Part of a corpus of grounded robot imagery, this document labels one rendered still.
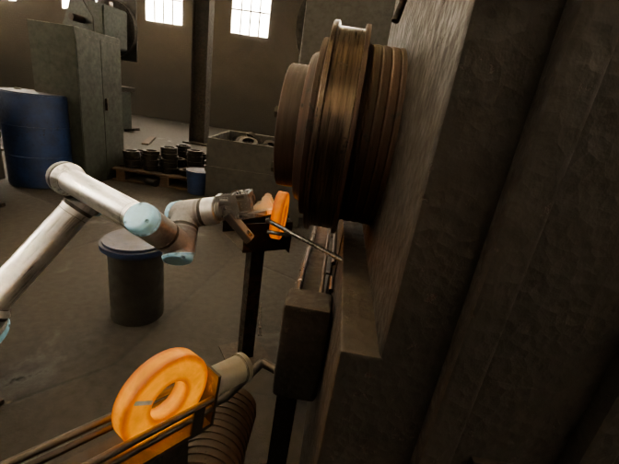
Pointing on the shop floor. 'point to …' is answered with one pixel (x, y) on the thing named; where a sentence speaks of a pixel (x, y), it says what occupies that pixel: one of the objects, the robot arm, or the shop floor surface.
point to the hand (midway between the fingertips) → (280, 209)
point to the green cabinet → (83, 90)
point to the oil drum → (33, 134)
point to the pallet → (160, 165)
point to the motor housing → (226, 433)
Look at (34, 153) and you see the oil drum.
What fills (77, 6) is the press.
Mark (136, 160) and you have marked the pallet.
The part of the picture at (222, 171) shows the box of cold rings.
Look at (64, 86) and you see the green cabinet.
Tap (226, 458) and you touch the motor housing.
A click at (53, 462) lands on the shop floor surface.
